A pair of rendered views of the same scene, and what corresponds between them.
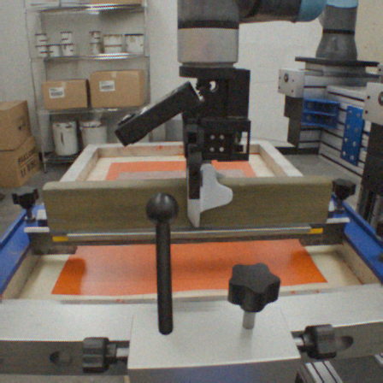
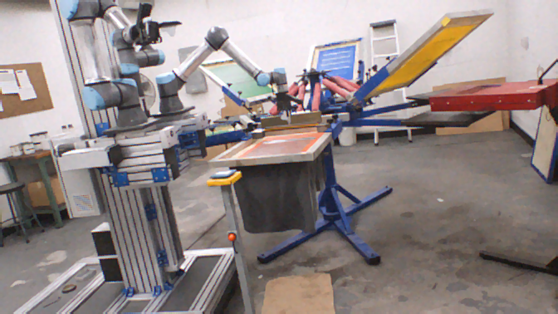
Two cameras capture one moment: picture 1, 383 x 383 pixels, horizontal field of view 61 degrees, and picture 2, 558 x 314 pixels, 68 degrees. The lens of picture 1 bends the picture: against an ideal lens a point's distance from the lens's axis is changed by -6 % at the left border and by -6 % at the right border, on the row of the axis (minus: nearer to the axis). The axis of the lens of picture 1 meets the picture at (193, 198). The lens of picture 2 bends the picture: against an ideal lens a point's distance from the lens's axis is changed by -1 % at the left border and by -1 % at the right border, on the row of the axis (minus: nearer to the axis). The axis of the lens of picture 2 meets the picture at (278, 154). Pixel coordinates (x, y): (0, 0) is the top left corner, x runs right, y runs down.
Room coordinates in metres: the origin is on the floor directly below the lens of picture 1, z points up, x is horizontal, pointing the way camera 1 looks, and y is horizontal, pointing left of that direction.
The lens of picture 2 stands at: (2.97, 0.99, 1.46)
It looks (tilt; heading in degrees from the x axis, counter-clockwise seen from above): 13 degrees down; 204
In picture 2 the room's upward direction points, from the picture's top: 9 degrees counter-clockwise
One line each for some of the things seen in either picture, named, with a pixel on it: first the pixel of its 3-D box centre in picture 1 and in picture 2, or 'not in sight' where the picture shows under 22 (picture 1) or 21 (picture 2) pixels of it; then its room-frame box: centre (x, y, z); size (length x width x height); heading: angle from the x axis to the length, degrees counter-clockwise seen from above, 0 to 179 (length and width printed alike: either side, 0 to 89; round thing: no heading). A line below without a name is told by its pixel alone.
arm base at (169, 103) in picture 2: not in sight; (170, 102); (0.81, -0.63, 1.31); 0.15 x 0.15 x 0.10
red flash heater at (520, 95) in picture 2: not in sight; (497, 95); (0.27, 1.22, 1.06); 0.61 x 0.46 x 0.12; 64
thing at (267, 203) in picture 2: not in sight; (271, 197); (0.99, 0.04, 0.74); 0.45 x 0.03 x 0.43; 94
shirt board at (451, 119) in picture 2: not in sight; (389, 121); (-0.06, 0.55, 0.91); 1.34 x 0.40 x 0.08; 64
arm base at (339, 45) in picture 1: (337, 44); (130, 115); (1.29, -0.52, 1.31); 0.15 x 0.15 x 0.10
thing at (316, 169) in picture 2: not in sight; (318, 181); (0.74, 0.23, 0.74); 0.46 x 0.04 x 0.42; 4
